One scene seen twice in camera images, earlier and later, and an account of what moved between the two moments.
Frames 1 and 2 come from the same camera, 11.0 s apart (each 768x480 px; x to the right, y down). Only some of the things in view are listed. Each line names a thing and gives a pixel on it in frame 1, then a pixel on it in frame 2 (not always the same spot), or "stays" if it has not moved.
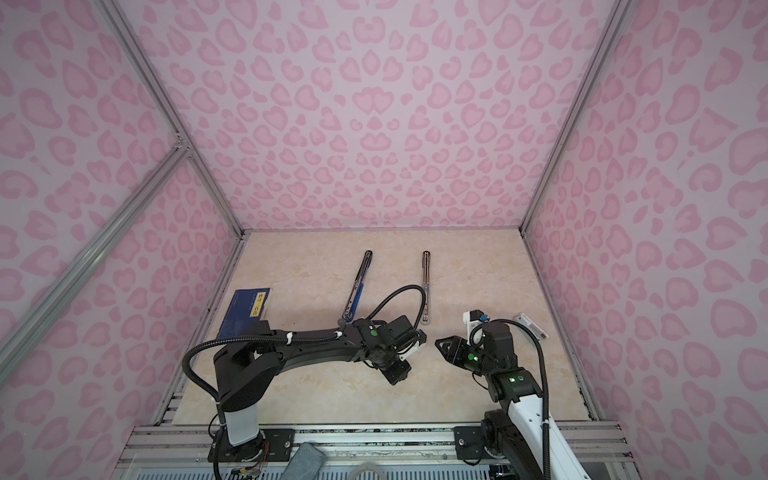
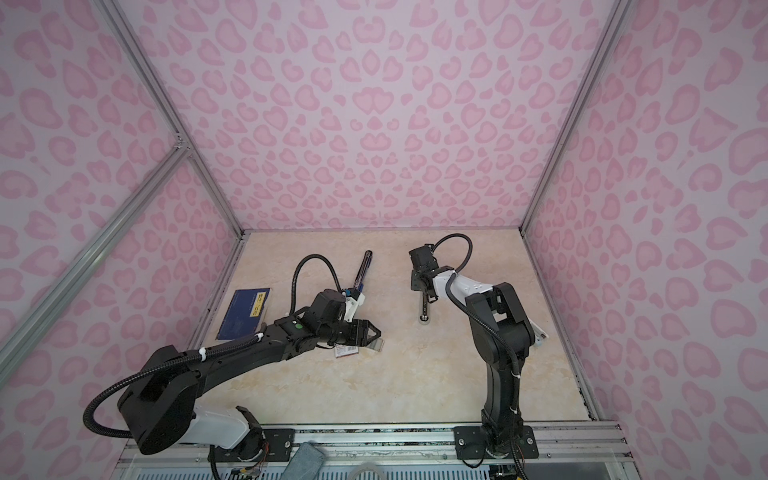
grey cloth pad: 306,463 stays
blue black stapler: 358,287 stays
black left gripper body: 396,366 -> 352,333
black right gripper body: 476,361 -> 416,278
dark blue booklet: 245,313 stays
